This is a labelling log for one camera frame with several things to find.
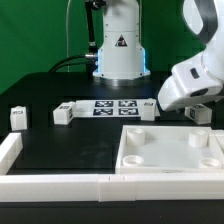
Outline fiducial marker sheet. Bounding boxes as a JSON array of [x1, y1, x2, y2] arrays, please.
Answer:
[[73, 99, 160, 117]]

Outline black cables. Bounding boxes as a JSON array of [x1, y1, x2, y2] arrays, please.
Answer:
[[48, 0, 101, 73]]

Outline white U-shaped fence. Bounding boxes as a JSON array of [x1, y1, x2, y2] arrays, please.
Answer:
[[0, 129, 224, 202]]

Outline white square tabletop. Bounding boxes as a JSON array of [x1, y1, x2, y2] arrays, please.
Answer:
[[115, 125, 224, 174]]

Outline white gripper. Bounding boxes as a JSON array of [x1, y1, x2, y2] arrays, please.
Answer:
[[158, 55, 223, 111]]

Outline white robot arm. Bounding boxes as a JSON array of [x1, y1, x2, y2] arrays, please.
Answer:
[[93, 0, 224, 111]]

